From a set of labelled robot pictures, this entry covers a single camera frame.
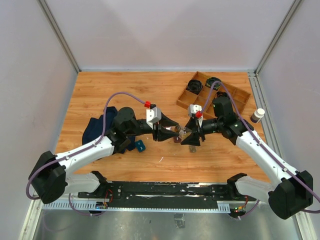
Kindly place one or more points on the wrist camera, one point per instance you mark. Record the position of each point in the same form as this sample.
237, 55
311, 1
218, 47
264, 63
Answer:
196, 110
153, 116

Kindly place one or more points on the black yellow rolled sock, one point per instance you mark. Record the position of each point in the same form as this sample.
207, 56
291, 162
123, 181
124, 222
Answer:
213, 81

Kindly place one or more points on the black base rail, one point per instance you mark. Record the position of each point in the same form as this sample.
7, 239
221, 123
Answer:
162, 195

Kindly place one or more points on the grey pill box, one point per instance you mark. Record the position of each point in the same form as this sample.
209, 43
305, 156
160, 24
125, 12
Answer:
192, 149

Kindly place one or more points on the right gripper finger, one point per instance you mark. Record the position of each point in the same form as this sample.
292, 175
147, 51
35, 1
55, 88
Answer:
192, 123
193, 140

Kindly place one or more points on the wooden divided tray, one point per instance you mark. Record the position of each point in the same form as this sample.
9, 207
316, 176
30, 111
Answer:
205, 97

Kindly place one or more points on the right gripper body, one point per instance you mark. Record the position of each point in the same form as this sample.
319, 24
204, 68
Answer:
200, 130

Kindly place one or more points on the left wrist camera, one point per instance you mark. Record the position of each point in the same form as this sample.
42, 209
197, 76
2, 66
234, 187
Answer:
153, 116

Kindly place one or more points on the brown double pill box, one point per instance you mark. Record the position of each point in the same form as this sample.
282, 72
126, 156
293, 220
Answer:
177, 139

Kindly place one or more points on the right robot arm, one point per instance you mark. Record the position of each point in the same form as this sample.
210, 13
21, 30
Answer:
289, 190

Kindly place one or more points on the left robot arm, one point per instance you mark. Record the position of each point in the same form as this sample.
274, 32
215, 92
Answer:
54, 174

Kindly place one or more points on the dark blue cloth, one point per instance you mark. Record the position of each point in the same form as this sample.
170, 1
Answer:
95, 125

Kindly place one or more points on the clear glass pill jar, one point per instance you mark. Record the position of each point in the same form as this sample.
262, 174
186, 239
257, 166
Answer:
184, 132

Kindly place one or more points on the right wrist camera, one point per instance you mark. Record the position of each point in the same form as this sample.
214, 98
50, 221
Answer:
196, 110

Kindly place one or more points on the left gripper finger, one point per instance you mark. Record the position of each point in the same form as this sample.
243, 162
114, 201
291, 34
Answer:
164, 134
167, 122

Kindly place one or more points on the teal pill box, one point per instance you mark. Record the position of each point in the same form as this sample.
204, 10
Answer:
140, 146

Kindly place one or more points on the dark bottle white cap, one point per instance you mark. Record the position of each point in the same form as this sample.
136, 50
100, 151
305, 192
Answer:
257, 115

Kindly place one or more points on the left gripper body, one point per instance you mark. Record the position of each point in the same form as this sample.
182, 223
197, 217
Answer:
155, 127

